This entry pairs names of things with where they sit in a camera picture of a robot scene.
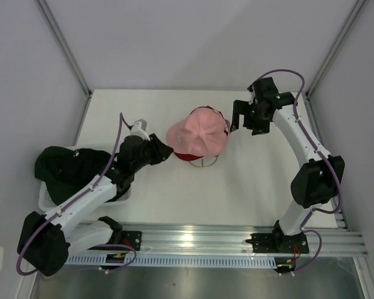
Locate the black baseball cap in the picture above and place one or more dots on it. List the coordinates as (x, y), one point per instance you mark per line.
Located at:
(77, 168)

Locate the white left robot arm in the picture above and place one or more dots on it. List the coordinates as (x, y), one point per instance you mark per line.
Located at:
(48, 240)

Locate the dark green baseball cap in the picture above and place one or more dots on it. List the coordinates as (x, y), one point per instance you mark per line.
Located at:
(52, 168)

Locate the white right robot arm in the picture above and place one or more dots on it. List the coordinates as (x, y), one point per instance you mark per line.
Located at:
(319, 176)

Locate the pink baseball cap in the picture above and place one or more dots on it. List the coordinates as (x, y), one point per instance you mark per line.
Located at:
(198, 134)

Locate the gold wire hat stand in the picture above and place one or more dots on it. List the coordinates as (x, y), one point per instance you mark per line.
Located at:
(204, 162)

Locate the right aluminium frame post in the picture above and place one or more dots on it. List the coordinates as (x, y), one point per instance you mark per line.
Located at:
(337, 44)

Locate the white plastic basket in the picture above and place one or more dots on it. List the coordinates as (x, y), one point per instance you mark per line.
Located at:
(111, 185)

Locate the aluminium frame post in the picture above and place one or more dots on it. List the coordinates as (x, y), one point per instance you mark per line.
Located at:
(337, 44)
(63, 45)

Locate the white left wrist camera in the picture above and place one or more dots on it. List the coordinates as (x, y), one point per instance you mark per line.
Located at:
(139, 129)

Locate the white slotted cable duct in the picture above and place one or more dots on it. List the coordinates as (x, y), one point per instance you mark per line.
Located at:
(155, 260)

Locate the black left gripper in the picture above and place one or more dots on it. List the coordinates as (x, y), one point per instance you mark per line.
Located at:
(161, 151)

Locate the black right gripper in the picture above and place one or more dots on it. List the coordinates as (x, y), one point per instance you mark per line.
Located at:
(242, 108)

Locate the left aluminium frame post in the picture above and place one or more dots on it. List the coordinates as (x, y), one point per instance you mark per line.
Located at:
(63, 45)

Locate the red baseball cap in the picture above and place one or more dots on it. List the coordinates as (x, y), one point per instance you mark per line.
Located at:
(187, 157)

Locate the aluminium mounting rail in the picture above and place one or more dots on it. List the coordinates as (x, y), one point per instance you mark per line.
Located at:
(230, 240)

